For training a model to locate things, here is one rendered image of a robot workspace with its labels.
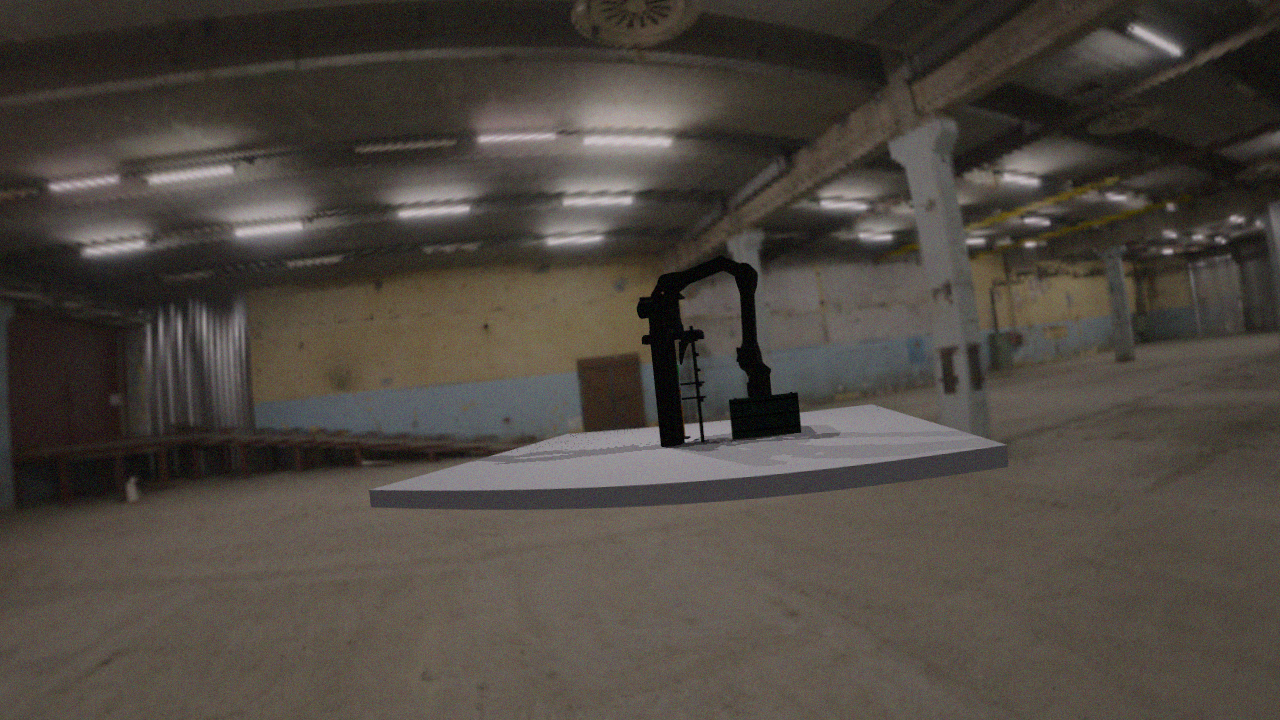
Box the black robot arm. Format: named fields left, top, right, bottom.
left=637, top=255, right=772, bottom=397

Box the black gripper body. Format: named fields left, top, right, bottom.
left=643, top=314, right=705, bottom=345

